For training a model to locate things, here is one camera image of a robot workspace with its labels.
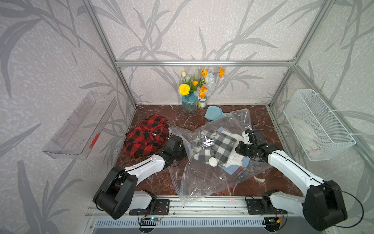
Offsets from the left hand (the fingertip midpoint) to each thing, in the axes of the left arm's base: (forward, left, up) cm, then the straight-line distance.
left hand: (192, 149), depth 87 cm
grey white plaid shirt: (+3, -13, +1) cm, 14 cm away
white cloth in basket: (-1, -62, +15) cm, 64 cm away
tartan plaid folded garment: (-12, -30, -4) cm, 32 cm away
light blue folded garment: (-11, -23, -4) cm, 26 cm away
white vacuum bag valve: (-8, -12, +1) cm, 15 cm away
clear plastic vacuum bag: (-9, -13, -7) cm, 17 cm away
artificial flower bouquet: (+40, +1, +17) cm, 43 cm away
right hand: (0, -26, +2) cm, 26 cm away
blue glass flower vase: (+39, +3, 0) cm, 40 cm away
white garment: (-5, -26, -1) cm, 27 cm away
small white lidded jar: (+42, -7, -2) cm, 43 cm away
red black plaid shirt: (+9, +30, -2) cm, 31 cm away
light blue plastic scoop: (+36, -17, -7) cm, 41 cm away
